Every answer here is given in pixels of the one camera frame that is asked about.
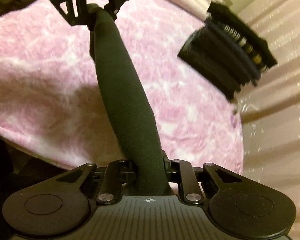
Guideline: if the dark green garment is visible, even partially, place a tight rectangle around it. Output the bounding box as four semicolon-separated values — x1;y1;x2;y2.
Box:
87;4;171;196

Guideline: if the stack of folded dark clothes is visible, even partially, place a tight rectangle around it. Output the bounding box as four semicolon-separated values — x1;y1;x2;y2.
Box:
178;2;277;101

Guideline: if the pink floral bed sheet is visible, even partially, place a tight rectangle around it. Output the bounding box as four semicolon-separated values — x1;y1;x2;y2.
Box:
0;0;243;173

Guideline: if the beige curtain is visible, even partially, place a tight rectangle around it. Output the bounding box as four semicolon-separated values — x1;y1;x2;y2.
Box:
237;0;300;239

